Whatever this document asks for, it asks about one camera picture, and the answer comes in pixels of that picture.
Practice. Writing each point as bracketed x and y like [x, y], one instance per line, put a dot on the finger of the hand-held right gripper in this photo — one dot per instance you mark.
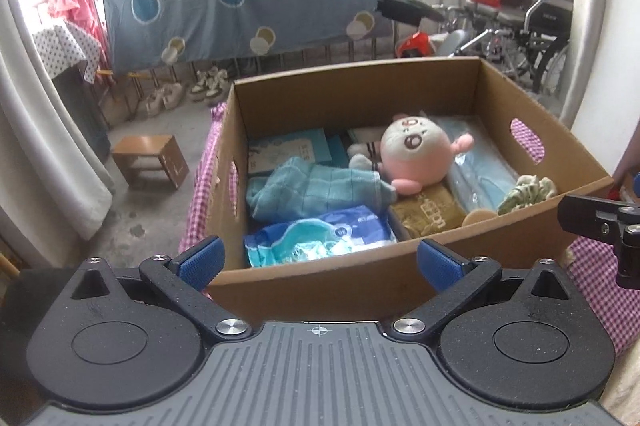
[585, 213]

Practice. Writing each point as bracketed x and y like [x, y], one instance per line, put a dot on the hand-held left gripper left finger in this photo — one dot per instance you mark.
[202, 263]

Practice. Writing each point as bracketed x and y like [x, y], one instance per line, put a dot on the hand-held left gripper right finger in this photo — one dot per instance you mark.
[440, 266]

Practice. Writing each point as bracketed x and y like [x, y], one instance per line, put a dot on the small brown carton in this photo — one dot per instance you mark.
[430, 211]

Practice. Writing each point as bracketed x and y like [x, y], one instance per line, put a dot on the green scrunchie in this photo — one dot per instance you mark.
[525, 193]

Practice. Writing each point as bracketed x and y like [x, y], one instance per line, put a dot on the clear bag of face masks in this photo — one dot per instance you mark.
[480, 176]

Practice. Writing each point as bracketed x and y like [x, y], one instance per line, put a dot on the brown cardboard box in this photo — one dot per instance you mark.
[325, 291]

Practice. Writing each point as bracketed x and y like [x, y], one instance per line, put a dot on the pink plush toy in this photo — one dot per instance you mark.
[415, 151]

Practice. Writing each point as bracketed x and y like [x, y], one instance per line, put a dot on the wet wipes pack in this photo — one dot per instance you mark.
[320, 238]

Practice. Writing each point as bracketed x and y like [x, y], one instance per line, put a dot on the teal towel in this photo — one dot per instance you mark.
[320, 191]

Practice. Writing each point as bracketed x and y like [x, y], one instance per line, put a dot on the light blue box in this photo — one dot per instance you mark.
[287, 151]

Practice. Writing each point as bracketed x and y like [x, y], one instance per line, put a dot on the small wooden stool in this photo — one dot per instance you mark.
[145, 156]

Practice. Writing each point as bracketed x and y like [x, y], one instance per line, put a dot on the white platform shoe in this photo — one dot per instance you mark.
[172, 94]
[155, 104]

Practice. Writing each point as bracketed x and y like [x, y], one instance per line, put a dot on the white sneaker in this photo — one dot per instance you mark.
[220, 84]
[200, 86]

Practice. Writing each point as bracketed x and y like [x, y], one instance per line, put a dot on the white curtain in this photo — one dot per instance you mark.
[45, 156]

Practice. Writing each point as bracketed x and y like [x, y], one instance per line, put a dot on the folded wheelchair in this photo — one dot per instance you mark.
[530, 21]

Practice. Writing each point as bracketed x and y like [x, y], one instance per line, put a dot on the red round object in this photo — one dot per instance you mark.
[412, 45]

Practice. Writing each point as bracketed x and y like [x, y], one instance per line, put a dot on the white polka dot cloth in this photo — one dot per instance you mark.
[62, 49]

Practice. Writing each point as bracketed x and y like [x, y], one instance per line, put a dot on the black padded seat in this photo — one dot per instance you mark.
[410, 9]

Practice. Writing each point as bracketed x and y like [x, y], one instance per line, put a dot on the pink garment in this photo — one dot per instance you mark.
[75, 4]

